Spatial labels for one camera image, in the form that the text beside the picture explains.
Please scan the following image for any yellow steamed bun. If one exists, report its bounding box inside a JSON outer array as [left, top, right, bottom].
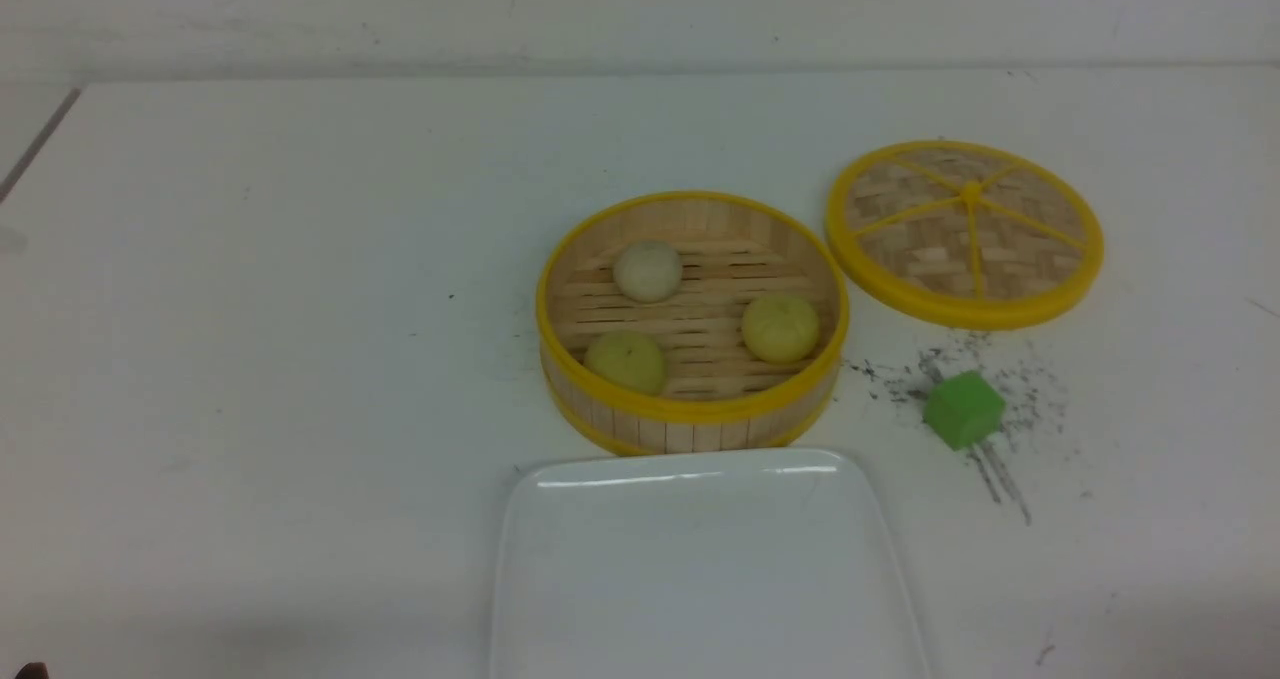
[[582, 331, 667, 396], [741, 293, 820, 364]]

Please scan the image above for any pale white steamed bun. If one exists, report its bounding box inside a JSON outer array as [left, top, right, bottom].
[[611, 241, 684, 304]]

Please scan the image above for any white rectangular plate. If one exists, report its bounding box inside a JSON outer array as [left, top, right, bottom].
[[489, 447, 932, 678]]

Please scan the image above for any bamboo steamer basket yellow rim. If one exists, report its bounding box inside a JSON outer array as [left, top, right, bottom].
[[534, 191, 850, 455]]

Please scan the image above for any green foam cube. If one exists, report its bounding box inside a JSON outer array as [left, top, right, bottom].
[[923, 372, 1007, 452]]

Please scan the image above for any woven bamboo steamer lid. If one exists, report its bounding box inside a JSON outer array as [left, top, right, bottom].
[[824, 140, 1105, 332]]

